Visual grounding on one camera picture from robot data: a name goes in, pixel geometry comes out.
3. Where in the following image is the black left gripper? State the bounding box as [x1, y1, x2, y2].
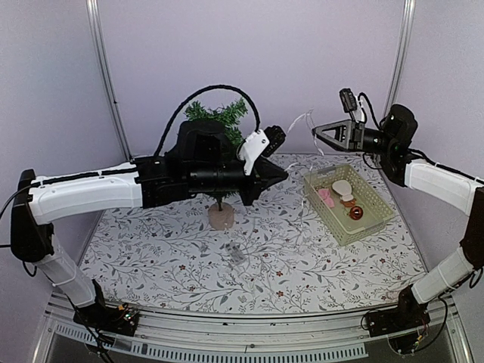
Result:
[187, 157, 288, 206]

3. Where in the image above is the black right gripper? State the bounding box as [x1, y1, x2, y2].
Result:
[312, 119, 395, 156]

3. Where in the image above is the clear string light garland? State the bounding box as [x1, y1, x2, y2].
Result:
[222, 108, 326, 273]

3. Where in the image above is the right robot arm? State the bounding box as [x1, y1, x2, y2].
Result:
[312, 104, 483, 330]

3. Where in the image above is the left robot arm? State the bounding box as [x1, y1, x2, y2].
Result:
[10, 120, 287, 328]

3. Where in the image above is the pale round tree base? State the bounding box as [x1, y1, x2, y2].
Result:
[208, 203, 234, 231]

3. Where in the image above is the small green christmas tree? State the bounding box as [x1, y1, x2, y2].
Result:
[184, 97, 250, 205]

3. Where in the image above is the cream balloon ornament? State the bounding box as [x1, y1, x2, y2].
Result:
[331, 179, 356, 207]

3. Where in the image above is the pink bow ornament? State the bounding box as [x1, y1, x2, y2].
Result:
[318, 188, 335, 208]

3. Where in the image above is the cream perforated plastic basket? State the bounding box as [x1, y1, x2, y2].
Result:
[303, 164, 394, 246]

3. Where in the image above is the red ball ornament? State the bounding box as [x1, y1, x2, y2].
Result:
[349, 206, 364, 221]

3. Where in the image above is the floral patterned table mat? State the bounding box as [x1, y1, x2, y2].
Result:
[80, 154, 425, 314]

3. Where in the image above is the clear light battery box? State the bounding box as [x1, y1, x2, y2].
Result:
[225, 243, 246, 265]

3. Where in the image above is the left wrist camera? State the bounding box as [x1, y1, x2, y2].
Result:
[237, 126, 286, 176]

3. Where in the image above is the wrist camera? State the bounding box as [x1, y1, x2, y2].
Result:
[339, 88, 368, 123]
[237, 126, 286, 176]

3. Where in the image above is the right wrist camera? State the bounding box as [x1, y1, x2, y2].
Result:
[339, 88, 368, 123]

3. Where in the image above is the right black cable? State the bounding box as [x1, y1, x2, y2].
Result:
[357, 92, 386, 129]

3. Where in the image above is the black cable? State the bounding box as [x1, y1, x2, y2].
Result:
[357, 92, 386, 129]
[153, 85, 264, 158]

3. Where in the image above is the left black cable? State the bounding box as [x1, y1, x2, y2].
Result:
[153, 85, 264, 158]

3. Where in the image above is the right aluminium frame post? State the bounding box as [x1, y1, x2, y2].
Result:
[383, 0, 416, 115]

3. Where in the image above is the aluminium frame post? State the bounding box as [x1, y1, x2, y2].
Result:
[383, 0, 416, 115]
[86, 0, 132, 160]

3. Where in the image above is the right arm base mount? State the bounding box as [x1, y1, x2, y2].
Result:
[361, 300, 430, 355]

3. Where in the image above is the front aluminium rail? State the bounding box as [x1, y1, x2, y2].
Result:
[33, 293, 477, 362]

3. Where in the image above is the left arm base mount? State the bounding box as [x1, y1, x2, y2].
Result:
[73, 284, 139, 337]

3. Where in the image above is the left aluminium frame post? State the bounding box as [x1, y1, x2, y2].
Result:
[86, 0, 132, 160]

